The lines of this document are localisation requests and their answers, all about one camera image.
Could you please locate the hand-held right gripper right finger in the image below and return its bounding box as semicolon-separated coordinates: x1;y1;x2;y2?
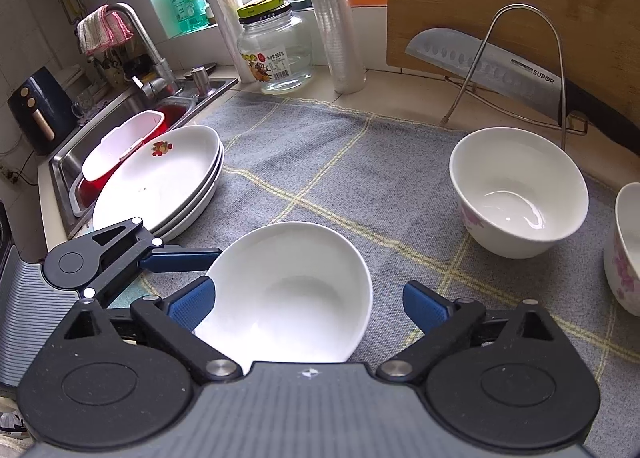
376;280;560;385

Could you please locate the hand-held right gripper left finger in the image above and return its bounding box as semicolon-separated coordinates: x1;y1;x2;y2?
59;275;244;385

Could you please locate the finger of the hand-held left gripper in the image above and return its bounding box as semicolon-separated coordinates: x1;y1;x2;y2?
75;218;223;302

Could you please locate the white bowl with pink flowers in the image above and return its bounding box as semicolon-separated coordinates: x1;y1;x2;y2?
603;183;640;317
448;127;589;259

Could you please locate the light blue mat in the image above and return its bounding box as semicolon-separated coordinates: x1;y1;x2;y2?
106;275;148;310

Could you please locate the stainless steel sink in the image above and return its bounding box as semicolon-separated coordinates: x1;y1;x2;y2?
48;75;241;239

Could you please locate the grey checked mat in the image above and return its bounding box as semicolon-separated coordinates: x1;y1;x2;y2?
107;90;640;389

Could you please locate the metal sink soap dispenser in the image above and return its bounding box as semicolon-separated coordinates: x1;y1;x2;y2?
191;67;213;100

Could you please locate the clear glass mug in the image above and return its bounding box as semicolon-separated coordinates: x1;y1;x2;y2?
74;88;98;116

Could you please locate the dark blue air fryer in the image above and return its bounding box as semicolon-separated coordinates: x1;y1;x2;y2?
7;67;78;156

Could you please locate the metal faucet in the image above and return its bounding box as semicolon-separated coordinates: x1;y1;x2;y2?
102;3;186;100

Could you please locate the glass jar with green lid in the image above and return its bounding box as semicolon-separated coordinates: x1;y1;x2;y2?
236;0;315;93

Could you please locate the paper towel roll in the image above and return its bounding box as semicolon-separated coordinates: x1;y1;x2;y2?
195;0;258;85

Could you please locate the pink dish cloth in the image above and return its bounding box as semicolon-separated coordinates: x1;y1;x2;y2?
76;5;135;56

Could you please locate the stack of clear plastic cups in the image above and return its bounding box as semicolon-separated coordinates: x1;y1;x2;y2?
295;0;367;94

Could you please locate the kitchen knife with black handle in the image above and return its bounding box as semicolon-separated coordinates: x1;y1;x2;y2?
405;28;640;157

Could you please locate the metal wire rack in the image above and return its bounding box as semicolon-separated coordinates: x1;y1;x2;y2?
441;4;589;151

